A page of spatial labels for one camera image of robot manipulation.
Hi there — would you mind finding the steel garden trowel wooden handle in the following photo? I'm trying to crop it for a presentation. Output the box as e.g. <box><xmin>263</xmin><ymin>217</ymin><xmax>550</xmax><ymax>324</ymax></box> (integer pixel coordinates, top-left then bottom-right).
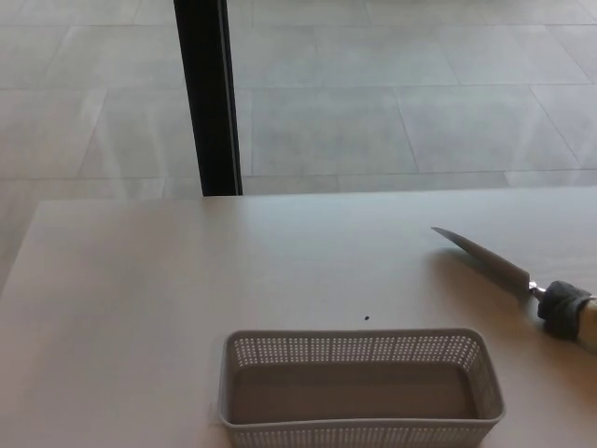
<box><xmin>430</xmin><ymin>226</ymin><xmax>597</xmax><ymax>357</ymax></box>

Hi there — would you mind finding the grey perforated plastic basket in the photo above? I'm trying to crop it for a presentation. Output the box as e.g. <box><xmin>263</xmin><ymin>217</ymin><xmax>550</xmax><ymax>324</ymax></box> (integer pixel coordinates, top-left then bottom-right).
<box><xmin>216</xmin><ymin>328</ymin><xmax>507</xmax><ymax>448</ymax></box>

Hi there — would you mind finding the black vertical frame post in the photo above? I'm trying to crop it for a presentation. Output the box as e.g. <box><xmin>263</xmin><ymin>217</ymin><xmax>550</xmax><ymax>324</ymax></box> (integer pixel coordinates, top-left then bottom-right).
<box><xmin>173</xmin><ymin>0</ymin><xmax>244</xmax><ymax>197</ymax></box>

